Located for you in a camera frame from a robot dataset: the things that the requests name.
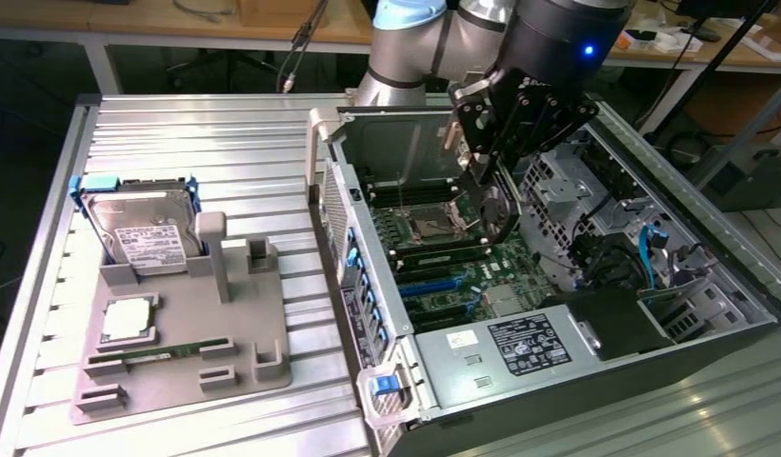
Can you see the black box on floor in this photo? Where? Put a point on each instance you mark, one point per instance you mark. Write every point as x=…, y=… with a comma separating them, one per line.
x=759, y=181

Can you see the metal socket cover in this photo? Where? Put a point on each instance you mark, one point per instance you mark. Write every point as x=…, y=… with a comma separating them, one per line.
x=462, y=207

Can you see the silver power supply unit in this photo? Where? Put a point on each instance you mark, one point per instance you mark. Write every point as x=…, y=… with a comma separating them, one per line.
x=523, y=352

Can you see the black graphics card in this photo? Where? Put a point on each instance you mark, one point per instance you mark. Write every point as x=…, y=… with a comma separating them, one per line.
x=502, y=209

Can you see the silver CPU chip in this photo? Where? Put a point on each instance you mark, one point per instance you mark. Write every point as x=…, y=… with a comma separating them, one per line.
x=128, y=320

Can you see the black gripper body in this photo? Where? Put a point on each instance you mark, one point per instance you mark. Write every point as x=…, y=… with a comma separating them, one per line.
x=555, y=43

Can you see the black labelled RAM stick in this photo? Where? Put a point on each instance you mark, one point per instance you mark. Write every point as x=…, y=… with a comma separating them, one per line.
x=438, y=259

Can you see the green RAM stick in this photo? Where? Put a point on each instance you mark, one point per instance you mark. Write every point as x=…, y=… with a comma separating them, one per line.
x=174, y=351

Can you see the blue case latch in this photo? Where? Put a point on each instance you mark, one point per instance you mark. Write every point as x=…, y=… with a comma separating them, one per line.
x=384, y=385

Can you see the hard disk in blue caddy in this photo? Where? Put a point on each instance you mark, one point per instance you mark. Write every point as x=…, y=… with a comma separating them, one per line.
x=136, y=238

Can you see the wooden desk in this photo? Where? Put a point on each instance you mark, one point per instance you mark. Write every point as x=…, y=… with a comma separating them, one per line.
x=111, y=19

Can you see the blue expansion slot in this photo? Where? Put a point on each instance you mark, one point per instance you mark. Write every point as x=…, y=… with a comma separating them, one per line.
x=435, y=286

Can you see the grey metal frame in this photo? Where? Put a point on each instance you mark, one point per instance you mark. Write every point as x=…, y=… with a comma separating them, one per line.
x=769, y=114

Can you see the light blue retention lever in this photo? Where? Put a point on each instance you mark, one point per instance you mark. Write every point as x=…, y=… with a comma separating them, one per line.
x=351, y=247

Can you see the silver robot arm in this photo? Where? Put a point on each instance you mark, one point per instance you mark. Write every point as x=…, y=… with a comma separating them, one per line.
x=403, y=52

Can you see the open PC case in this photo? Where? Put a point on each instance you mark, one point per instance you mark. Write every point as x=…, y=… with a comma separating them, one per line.
x=555, y=404

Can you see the CPU socket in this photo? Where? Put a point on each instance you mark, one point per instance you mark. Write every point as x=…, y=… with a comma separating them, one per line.
x=431, y=223

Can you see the green motherboard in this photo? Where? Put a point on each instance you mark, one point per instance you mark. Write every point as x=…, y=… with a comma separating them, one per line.
x=493, y=271

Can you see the silver disk bay cage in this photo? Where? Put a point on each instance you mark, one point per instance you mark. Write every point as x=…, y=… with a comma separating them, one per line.
x=558, y=190

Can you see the grey parts rack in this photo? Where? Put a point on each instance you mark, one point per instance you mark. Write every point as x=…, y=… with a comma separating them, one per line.
x=187, y=390

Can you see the black tripod pole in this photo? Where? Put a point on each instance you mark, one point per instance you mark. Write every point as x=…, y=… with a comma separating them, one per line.
x=714, y=59

